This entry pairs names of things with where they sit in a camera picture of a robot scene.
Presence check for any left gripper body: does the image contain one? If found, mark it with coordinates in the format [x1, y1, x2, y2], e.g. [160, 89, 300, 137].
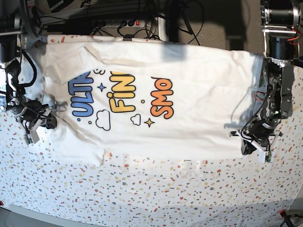
[240, 120, 277, 155]

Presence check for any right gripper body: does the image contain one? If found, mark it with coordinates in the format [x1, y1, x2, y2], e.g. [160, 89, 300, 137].
[14, 99, 57, 129]

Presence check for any white printed T-shirt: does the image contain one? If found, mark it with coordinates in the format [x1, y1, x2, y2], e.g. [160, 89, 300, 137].
[38, 35, 263, 163]

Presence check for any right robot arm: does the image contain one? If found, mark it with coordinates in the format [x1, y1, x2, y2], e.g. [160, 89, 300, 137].
[0, 0, 58, 133]

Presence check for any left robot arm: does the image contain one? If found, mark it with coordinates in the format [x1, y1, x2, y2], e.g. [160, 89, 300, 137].
[230, 0, 302, 163]

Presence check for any terrazzo pattern tablecloth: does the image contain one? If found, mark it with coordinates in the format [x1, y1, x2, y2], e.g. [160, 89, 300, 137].
[0, 35, 303, 227]

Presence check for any red clamp right corner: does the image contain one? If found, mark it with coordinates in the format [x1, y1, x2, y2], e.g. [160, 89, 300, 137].
[279, 210, 287, 219]

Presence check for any white power strip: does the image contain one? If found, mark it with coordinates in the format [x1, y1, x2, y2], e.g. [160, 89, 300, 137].
[92, 20, 146, 28]

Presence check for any black table clamp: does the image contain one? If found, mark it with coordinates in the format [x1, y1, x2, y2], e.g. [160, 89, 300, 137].
[123, 34, 134, 41]

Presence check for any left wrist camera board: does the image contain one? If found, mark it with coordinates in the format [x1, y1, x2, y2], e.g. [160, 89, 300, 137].
[264, 151, 273, 163]

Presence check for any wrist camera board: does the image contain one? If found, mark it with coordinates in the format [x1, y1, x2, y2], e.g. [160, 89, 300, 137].
[264, 151, 273, 163]
[24, 132, 40, 145]

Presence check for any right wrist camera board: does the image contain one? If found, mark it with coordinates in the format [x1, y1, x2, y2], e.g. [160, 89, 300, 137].
[24, 132, 40, 145]

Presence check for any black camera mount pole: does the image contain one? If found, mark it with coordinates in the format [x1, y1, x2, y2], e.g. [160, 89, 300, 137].
[158, 0, 244, 44]

